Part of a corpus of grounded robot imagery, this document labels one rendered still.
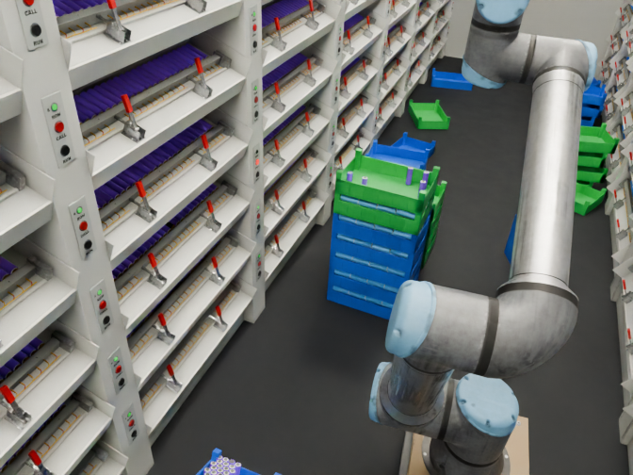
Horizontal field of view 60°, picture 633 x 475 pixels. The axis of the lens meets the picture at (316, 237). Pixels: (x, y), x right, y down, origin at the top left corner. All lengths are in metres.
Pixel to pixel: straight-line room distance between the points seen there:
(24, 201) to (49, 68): 0.22
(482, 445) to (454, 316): 0.66
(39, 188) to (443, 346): 0.70
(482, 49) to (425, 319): 0.56
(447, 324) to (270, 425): 1.04
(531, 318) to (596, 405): 1.25
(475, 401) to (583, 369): 0.84
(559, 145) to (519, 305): 0.31
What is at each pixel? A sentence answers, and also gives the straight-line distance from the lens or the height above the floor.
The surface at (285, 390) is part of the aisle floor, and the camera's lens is 1.83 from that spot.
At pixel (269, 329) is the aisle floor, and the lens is 2.01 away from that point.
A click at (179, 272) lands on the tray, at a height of 0.52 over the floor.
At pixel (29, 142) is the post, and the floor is 1.02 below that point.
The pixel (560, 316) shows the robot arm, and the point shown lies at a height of 0.91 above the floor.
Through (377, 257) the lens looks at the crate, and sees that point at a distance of 1.93.
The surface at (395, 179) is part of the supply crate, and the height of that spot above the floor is 0.48.
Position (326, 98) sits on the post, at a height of 0.61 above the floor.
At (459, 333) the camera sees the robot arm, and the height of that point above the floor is 0.88.
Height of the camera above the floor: 1.42
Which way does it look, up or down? 35 degrees down
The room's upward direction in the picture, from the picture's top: 3 degrees clockwise
